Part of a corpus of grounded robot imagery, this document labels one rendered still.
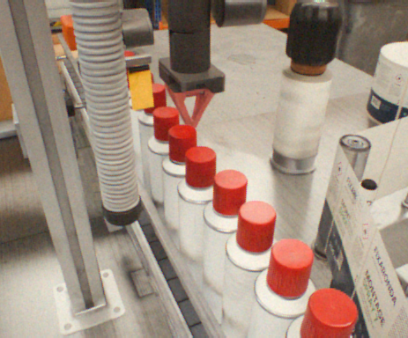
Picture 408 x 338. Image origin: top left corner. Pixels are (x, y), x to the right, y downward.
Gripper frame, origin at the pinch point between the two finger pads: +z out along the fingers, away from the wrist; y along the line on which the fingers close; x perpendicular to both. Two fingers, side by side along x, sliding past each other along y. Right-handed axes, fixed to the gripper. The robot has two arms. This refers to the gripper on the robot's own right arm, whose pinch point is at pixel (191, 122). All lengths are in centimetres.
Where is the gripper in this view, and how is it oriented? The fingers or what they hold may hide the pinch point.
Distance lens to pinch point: 62.5
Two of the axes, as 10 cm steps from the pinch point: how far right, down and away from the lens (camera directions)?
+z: 0.1, 8.2, 5.7
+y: -4.0, -5.2, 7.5
